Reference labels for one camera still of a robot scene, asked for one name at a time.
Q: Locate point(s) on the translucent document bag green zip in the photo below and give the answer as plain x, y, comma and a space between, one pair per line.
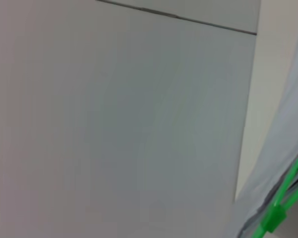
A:
275, 161

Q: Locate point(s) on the green zipper slider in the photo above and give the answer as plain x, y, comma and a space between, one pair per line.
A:
273, 219

